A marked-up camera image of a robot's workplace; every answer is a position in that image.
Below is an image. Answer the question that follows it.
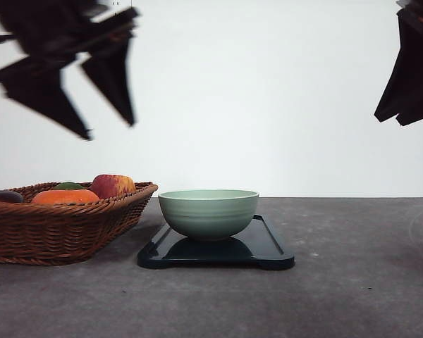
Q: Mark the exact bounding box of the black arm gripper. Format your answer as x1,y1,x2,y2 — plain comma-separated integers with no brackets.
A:
0,0,142,142

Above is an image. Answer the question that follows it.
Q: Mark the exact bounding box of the green ceramic bowl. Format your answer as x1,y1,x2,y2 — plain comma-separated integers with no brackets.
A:
158,189,259,241

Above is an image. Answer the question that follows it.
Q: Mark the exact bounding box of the brown wicker basket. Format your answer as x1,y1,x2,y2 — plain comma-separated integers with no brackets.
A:
0,182,158,266

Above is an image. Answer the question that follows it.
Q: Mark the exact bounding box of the green avocado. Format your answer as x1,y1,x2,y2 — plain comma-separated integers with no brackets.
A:
53,182,85,190

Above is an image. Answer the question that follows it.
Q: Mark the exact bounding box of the red apple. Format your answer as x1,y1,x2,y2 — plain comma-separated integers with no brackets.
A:
91,174,136,199

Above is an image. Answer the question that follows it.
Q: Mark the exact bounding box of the orange tangerine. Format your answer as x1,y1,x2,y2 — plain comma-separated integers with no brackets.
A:
32,189,100,204

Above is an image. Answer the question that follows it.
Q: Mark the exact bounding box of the dark purple plum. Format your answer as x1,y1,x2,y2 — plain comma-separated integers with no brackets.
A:
0,190,23,204

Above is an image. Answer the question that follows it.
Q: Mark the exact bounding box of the dark rectangular tray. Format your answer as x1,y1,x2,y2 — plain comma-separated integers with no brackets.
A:
137,215,295,270

